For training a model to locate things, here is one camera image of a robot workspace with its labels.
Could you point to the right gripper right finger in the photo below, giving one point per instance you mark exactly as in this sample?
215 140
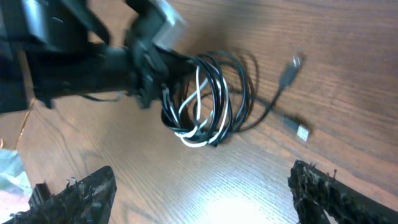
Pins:
317 196

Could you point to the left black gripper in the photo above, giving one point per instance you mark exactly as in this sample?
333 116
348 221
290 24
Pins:
155 69

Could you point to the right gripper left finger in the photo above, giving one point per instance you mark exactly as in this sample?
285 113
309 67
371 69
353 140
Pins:
89 200

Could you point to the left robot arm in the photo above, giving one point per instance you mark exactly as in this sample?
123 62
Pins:
51 49

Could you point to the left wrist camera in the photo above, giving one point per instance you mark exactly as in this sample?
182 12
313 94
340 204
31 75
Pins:
172 29

